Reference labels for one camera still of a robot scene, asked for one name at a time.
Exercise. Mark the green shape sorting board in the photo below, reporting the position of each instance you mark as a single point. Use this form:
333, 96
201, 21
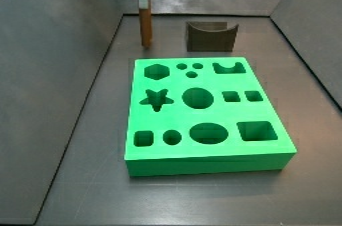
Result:
202, 119

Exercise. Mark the black curved holder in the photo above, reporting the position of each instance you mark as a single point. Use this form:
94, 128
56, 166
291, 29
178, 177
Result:
210, 36

